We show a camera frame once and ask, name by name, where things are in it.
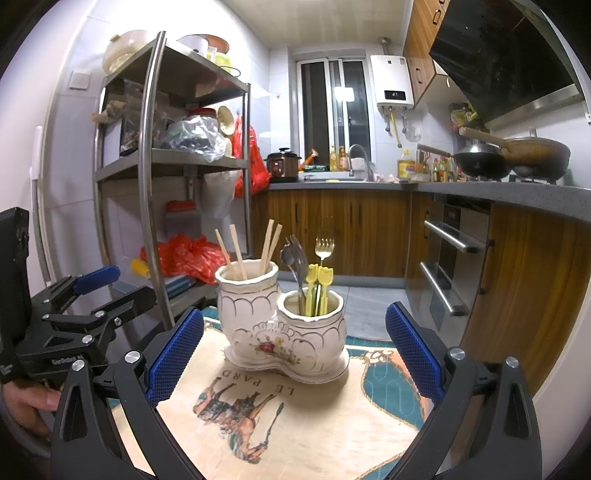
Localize wooden base cabinets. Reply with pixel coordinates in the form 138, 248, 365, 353
252, 189, 591, 395

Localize silver flower spoon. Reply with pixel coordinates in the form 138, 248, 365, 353
280, 244, 306, 315

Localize wok with wooden handle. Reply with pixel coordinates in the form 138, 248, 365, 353
459, 127, 572, 181

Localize white water heater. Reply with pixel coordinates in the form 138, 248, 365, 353
370, 54, 413, 108

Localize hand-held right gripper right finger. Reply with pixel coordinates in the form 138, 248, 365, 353
385, 301, 542, 480

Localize hanging red plastic bag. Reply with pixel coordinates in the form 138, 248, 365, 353
232, 115, 271, 199

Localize red lid plastic container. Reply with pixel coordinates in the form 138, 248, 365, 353
165, 200, 201, 241

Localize cream casserole pot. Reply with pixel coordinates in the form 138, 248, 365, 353
102, 30, 151, 75

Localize sliding window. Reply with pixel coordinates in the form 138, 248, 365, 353
291, 48, 375, 164

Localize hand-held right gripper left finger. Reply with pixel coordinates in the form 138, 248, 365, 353
50, 306, 205, 480

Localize built-in oven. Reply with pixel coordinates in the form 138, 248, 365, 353
418, 194, 495, 319

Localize horse print mat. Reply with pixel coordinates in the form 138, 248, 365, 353
108, 307, 444, 480

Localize white round container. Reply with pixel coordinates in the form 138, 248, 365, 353
178, 34, 211, 58

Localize dark red rice cooker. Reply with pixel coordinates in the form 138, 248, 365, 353
265, 148, 302, 183

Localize steel shelf rack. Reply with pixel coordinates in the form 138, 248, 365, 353
92, 31, 254, 324

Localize person's left hand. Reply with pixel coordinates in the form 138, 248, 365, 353
2, 382, 63, 441

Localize row of condiment bottles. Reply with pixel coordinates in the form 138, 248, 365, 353
431, 157, 462, 183

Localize yellow oil bottle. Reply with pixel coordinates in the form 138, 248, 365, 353
397, 148, 416, 181

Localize black range hood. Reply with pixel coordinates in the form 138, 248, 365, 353
429, 0, 591, 127

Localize grey countertop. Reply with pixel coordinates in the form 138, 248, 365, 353
268, 178, 591, 208

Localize hanging white plastic bag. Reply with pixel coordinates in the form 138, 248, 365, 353
201, 171, 241, 220

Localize white ceramic utensil holder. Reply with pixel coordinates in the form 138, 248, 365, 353
215, 261, 350, 385

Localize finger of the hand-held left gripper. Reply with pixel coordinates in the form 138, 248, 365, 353
18, 285, 158, 366
30, 265, 122, 315

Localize wooden wall cabinet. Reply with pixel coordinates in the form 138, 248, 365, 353
403, 0, 451, 109

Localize cream plastic colander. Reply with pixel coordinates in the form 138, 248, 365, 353
217, 105, 236, 137

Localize steel faucet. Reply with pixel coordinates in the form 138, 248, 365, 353
347, 144, 376, 182

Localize black pan with lid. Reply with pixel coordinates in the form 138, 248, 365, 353
418, 141, 509, 181

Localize clear plastic bag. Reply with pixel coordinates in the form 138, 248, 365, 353
161, 114, 232, 162

